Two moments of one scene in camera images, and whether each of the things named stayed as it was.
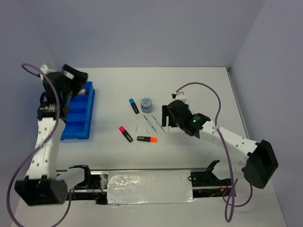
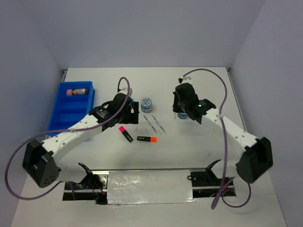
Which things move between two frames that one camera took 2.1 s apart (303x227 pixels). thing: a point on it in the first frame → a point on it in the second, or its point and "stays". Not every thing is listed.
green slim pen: [159, 124] stays
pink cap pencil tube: [83, 91] stays
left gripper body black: [72, 88] → [120, 116]
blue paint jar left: [146, 105] stays
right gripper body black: [179, 123] → [179, 106]
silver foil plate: [148, 187] stays
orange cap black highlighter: [153, 139] stays
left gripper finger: [74, 74] → [131, 117]
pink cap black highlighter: [128, 137] stays
